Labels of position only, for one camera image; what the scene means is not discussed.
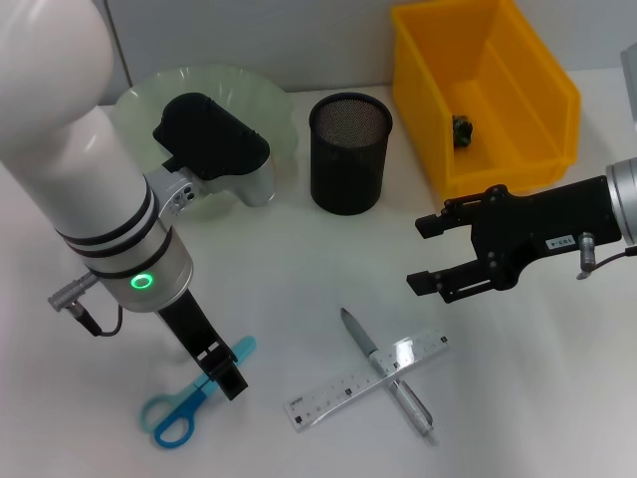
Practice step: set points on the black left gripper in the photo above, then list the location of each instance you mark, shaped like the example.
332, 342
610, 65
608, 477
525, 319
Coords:
194, 328

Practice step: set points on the pale green glass fruit plate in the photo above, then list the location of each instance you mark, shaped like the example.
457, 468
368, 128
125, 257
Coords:
249, 94

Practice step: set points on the silver grey pen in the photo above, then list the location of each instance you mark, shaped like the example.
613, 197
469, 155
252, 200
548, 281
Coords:
360, 338

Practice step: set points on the blue scissors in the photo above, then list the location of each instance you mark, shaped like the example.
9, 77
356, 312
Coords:
174, 423

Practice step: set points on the clear plastic ruler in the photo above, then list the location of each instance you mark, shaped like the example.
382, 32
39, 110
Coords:
343, 391

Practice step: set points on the black mesh pen cup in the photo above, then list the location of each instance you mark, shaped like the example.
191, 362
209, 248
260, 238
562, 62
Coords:
343, 174

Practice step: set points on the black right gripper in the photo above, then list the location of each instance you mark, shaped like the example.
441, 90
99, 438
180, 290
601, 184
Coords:
537, 224

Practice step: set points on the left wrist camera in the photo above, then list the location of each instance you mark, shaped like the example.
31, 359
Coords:
214, 129

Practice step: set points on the yellow plastic storage bin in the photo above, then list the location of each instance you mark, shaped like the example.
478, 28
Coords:
428, 74

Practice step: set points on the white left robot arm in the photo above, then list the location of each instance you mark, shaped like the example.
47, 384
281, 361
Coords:
74, 149

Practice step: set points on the green plastic wrapper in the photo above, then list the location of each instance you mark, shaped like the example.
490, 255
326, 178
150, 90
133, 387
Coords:
463, 132

